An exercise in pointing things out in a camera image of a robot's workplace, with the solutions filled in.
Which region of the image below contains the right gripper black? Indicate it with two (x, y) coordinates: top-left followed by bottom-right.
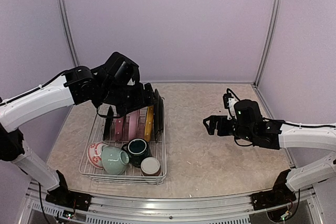
(204, 114), (255, 142)

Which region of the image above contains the dark pink dotted plate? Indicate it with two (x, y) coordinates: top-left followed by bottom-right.
(114, 117), (125, 142)

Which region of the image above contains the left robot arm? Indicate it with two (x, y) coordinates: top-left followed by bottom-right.
(1, 52), (154, 206)

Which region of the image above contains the light pink plate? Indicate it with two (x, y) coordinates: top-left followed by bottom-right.
(128, 110), (140, 141)

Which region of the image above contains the right aluminium corner post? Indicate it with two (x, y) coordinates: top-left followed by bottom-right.
(254, 0), (281, 89)

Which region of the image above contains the white wire dish rack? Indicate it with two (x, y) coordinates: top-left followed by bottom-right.
(79, 98), (167, 185)

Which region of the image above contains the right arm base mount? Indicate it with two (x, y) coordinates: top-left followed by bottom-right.
(250, 189), (297, 211)

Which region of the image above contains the light green ceramic bowl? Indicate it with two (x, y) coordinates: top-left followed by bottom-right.
(101, 146), (129, 175)

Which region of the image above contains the left aluminium corner post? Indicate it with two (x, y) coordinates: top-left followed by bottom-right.
(57, 0), (80, 67)

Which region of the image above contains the aluminium corner post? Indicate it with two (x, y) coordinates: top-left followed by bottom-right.
(57, 0), (80, 67)
(254, 0), (281, 89)

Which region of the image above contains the black striped rim plate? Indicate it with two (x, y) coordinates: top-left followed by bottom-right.
(154, 89), (164, 143)

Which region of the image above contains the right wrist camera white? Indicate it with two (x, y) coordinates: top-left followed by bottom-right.
(223, 88), (240, 119)

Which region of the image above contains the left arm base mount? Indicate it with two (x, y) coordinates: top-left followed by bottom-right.
(46, 190), (92, 211)

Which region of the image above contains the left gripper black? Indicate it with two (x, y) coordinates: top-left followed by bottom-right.
(99, 82), (159, 116)

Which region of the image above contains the dark green mug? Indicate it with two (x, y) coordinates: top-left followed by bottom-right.
(121, 138), (152, 168)

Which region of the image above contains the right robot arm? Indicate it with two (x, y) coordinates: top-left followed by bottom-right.
(203, 98), (335, 205)

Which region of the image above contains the brown cup white base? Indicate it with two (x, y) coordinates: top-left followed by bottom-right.
(140, 157), (161, 176)

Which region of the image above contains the small black plate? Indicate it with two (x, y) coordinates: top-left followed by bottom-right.
(103, 106), (114, 141)

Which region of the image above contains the aluminium front rail frame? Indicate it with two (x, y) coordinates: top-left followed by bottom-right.
(18, 179), (325, 224)

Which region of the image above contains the red patterned white bowl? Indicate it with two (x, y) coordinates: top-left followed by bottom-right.
(87, 142), (108, 169)

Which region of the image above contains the yellow polka dot plate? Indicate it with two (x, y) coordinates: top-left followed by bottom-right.
(144, 105), (154, 142)

